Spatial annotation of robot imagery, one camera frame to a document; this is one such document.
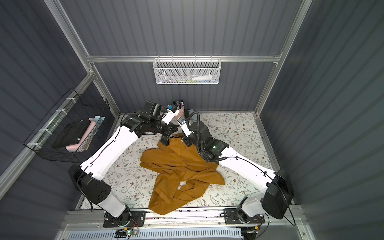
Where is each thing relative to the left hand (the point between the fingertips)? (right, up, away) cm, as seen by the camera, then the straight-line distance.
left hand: (178, 129), depth 74 cm
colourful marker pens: (-3, +19, +35) cm, 39 cm away
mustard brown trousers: (+3, -26, +9) cm, 28 cm away
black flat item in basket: (-48, -2, -7) cm, 49 cm away
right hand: (+3, +1, 0) cm, 3 cm away
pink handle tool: (-42, +3, -2) cm, 42 cm away
